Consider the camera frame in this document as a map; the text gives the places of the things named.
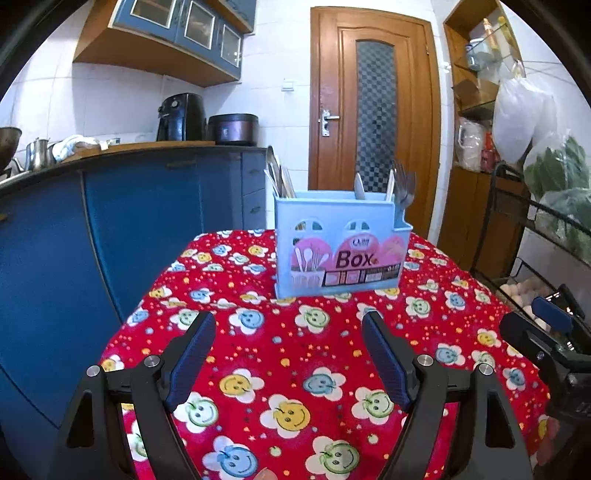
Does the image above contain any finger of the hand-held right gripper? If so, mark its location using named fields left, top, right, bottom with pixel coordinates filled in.
left=530, top=296, right=575, bottom=334
left=499, top=313, right=561, bottom=370

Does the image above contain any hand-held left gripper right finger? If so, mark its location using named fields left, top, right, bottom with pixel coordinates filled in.
left=361, top=311, right=532, bottom=480

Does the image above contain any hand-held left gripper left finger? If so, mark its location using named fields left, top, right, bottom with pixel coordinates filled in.
left=48, top=311, right=218, bottom=480

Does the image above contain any light blue utensil holder box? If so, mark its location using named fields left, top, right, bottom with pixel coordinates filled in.
left=273, top=190, right=413, bottom=300

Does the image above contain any pile of eggs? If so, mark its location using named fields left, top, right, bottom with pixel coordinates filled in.
left=500, top=278, right=555, bottom=319

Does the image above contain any red smiley flower tablecloth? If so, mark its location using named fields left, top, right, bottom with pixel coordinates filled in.
left=99, top=229, right=552, bottom=480

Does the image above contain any bag of green vegetables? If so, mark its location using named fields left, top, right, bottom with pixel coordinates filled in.
left=538, top=189, right=591, bottom=259
left=524, top=134, right=591, bottom=195

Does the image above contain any wooden shelf unit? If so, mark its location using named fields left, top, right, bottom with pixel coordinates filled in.
left=443, top=0, right=532, bottom=278

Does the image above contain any blue kitchen base cabinet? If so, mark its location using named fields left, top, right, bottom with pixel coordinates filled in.
left=0, top=141, right=269, bottom=444

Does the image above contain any red packet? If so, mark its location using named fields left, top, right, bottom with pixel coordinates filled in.
left=482, top=134, right=499, bottom=171

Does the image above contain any white plastic bag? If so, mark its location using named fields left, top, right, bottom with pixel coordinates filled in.
left=492, top=76, right=557, bottom=164

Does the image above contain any dark rice cooker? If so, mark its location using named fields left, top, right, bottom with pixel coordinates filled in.
left=208, top=113, right=259, bottom=147

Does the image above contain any cardboard box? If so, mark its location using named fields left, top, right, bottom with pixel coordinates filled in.
left=455, top=78, right=499, bottom=109

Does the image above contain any black air fryer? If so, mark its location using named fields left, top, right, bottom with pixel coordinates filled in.
left=156, top=93, right=207, bottom=142

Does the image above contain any white cloth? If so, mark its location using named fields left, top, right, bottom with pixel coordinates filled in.
left=52, top=135, right=100, bottom=163

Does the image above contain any steel kettle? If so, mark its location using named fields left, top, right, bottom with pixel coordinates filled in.
left=25, top=137, right=51, bottom=170

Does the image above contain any glass jar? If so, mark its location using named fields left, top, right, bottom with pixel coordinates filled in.
left=466, top=39, right=490, bottom=71

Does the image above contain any wooden door with glass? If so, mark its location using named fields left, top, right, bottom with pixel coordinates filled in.
left=309, top=6, right=441, bottom=241

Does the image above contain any black wire rack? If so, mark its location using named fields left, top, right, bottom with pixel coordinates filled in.
left=471, top=164, right=591, bottom=324

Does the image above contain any silver door handle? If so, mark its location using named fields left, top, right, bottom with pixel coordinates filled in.
left=320, top=109, right=340, bottom=138

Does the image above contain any blue wall cabinet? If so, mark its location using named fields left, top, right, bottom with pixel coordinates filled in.
left=73, top=0, right=257, bottom=88

